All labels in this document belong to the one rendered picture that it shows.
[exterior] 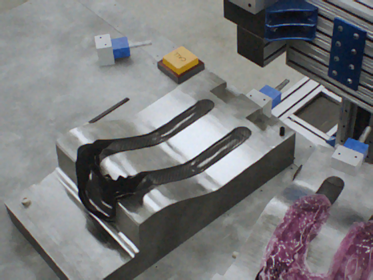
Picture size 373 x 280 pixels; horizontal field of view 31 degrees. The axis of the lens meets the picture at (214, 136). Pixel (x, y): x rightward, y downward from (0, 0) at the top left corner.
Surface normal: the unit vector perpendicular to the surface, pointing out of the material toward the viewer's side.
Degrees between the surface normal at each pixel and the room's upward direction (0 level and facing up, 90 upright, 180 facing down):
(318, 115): 0
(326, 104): 0
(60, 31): 0
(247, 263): 9
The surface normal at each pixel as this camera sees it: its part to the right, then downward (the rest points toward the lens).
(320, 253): -0.15, -0.53
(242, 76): -0.03, -0.69
